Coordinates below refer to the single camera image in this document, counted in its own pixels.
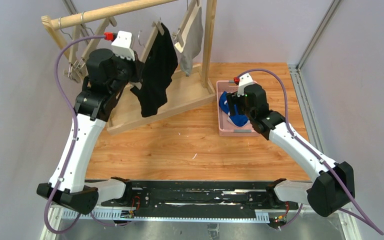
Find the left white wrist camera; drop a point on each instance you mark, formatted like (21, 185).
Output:
(122, 46)

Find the aluminium frame post right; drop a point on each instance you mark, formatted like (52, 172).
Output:
(298, 80)

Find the empty wooden hanger left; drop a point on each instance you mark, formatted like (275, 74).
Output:
(71, 73)

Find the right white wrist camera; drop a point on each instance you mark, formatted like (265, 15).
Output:
(244, 81)

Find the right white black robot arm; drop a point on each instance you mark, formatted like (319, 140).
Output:
(331, 184)

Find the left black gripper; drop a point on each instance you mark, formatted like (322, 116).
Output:
(137, 67)

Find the grey underwear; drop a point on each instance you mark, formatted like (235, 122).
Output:
(193, 44)

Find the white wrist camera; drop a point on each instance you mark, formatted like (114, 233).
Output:
(122, 46)
(244, 81)

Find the wooden hanger with black underwear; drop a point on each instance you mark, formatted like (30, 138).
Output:
(157, 29)

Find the blue white underwear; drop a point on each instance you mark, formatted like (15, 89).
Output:
(238, 120)

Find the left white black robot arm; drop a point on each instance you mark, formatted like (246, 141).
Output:
(107, 77)

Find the pink plastic basket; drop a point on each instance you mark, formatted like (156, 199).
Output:
(227, 129)

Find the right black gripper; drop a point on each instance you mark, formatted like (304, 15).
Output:
(237, 104)

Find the wooden hanger with grey underwear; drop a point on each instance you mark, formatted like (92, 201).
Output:
(180, 35)

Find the wooden clip hanger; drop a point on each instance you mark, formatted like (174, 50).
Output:
(93, 43)

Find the black underwear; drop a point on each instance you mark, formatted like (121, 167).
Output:
(157, 74)

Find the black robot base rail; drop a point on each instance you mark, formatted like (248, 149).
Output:
(189, 200)

